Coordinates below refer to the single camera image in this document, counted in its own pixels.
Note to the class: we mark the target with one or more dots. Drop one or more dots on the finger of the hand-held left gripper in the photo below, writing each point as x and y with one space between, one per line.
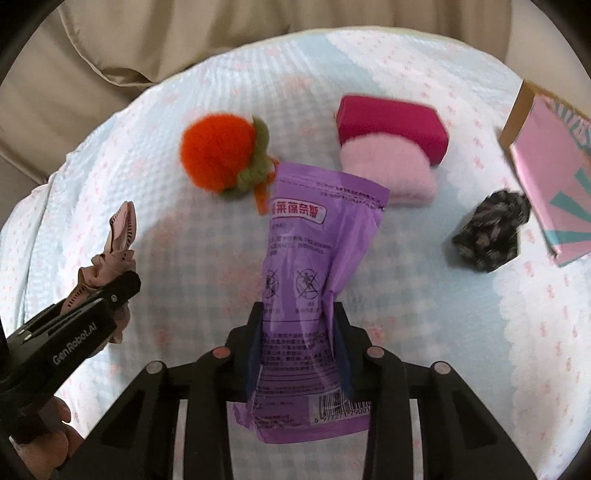
123 287

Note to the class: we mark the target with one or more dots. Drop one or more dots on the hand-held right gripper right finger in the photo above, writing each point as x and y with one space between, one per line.
345 360

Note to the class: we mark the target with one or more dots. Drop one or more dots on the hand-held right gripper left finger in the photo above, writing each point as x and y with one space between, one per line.
253 355

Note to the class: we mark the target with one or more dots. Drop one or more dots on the pink ruffled hair clip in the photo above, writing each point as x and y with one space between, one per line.
117 240

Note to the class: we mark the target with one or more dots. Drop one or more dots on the purple plastic packet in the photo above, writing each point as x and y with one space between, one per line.
304 286

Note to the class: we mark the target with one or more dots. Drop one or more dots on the person's left hand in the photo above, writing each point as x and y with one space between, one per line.
48 443

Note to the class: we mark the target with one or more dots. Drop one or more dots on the pale checked bed cover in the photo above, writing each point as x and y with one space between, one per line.
184 258

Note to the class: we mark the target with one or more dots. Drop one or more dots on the orange plush persimmon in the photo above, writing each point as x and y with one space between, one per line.
217 152

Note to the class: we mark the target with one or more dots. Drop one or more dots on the dark patterned scrunchie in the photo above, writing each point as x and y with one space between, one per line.
491 230

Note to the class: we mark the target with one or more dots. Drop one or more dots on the magenta and pink sponge brush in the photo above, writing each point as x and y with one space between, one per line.
392 143

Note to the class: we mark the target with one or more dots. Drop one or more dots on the beige blanket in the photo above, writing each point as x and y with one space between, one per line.
92 55

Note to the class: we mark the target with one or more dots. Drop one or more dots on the pink and teal printed box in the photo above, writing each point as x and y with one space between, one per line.
549 170

